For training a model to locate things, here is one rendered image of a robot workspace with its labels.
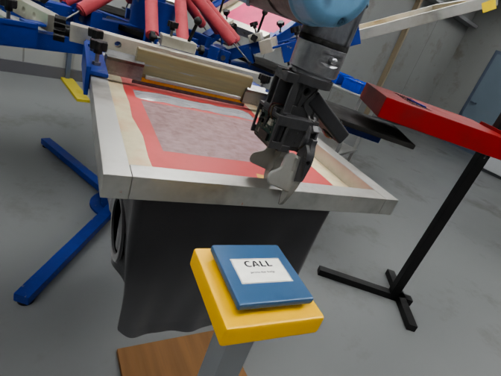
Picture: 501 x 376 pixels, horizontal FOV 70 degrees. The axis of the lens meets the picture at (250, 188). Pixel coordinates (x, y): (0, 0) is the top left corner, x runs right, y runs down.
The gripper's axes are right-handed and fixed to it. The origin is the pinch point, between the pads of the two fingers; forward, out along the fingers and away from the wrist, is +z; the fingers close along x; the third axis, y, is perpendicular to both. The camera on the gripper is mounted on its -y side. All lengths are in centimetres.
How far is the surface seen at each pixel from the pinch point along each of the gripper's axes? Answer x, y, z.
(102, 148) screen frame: -5.9, 28.8, -0.8
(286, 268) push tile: 19.0, 8.1, 1.1
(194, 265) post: 14.6, 18.4, 4.3
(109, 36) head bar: -80, 23, -5
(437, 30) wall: -554, -644, -115
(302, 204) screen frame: 1.9, -5.0, 1.7
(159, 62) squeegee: -58, 12, -5
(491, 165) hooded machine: -320, -679, 81
